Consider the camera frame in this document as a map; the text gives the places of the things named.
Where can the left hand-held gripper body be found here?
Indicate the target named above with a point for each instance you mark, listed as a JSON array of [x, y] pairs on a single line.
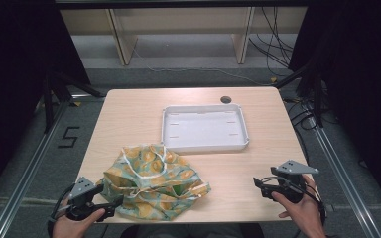
[[81, 187]]

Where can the person's right hand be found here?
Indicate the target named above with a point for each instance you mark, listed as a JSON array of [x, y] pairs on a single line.
[[306, 214]]

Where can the white plastic tray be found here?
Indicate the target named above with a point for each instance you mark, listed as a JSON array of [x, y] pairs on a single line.
[[205, 127]]

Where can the person's left hand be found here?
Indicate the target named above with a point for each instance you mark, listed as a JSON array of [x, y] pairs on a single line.
[[74, 228]]

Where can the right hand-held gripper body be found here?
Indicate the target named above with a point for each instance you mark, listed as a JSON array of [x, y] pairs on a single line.
[[292, 183]]

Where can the dark curtain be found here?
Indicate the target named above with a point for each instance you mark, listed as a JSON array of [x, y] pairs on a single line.
[[363, 82], [10, 82]]

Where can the yellow tape piece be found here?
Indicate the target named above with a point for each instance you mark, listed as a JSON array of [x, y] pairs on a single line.
[[76, 103], [273, 79]]

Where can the light wooden shelf unit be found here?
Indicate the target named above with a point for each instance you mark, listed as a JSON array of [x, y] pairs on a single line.
[[182, 20]]

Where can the aluminium floor rail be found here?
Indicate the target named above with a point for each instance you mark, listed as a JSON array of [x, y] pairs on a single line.
[[26, 175], [344, 178]]

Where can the yellow green patterned cloth bag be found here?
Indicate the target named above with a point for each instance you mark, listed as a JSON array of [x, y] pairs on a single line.
[[152, 185]]

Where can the black metal stand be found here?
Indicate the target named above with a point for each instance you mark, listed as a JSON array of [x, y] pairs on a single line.
[[51, 99], [316, 95]]

